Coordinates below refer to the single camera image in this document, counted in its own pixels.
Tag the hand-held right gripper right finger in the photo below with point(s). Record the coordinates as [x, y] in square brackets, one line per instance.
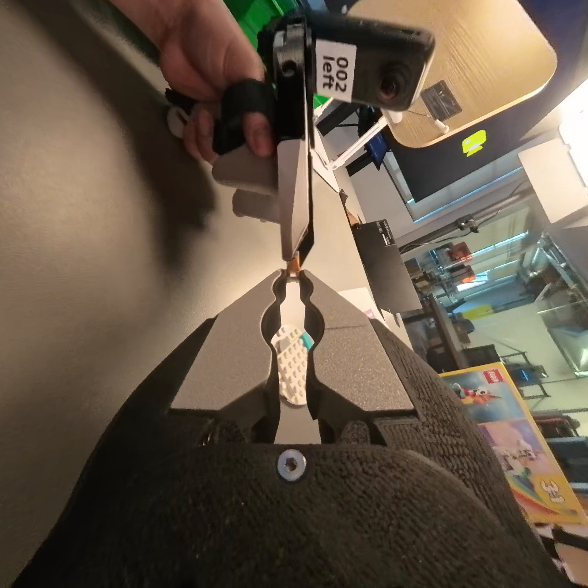
[358, 367]

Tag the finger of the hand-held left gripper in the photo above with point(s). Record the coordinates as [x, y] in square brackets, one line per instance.
[257, 204]
[294, 197]

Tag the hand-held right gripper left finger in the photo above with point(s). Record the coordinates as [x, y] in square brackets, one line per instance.
[220, 367]

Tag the small orange brick piece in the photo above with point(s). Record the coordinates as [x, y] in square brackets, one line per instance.
[294, 266]

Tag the white round studded plate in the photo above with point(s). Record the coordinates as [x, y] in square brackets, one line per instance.
[289, 367]

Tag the green plastic bin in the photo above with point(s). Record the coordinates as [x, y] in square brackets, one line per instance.
[250, 18]

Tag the yellow toy set box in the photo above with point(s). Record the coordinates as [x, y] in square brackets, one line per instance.
[505, 413]

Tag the person's left hand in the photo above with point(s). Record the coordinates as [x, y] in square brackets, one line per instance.
[202, 55]

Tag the small blue tablet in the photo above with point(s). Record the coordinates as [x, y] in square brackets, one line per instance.
[376, 149]

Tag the black cardboard box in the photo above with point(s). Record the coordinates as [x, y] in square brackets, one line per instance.
[386, 266]

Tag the wooden board with white stand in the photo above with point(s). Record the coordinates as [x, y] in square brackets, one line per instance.
[482, 55]

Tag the small black webcam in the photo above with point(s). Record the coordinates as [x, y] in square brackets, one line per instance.
[468, 223]

